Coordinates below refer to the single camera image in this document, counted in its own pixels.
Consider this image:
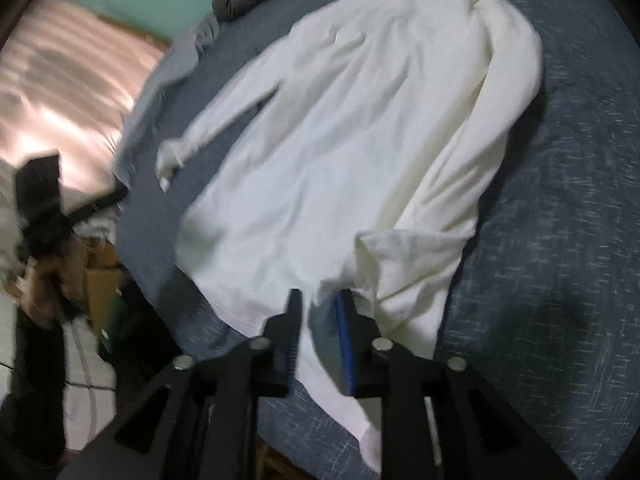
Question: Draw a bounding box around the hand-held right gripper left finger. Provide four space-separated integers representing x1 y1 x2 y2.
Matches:
60 289 303 480

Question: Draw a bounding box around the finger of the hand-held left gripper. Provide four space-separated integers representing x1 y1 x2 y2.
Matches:
65 185 128 226

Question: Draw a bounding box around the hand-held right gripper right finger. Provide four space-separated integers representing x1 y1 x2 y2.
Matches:
336 289 576 480

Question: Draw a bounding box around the white long-sleeve shirt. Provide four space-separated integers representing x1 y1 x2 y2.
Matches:
156 0 545 473

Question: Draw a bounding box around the person's left hand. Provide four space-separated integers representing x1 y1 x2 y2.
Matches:
20 240 90 328

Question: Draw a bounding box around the brown cardboard box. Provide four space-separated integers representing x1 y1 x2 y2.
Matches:
82 235 125 341

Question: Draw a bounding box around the pink curtain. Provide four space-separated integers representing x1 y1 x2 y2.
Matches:
0 0 168 206

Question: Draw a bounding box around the light grey blanket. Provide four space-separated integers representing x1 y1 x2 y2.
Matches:
112 14 221 191

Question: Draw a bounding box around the wooden window frame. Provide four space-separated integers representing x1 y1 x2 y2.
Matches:
97 14 171 51

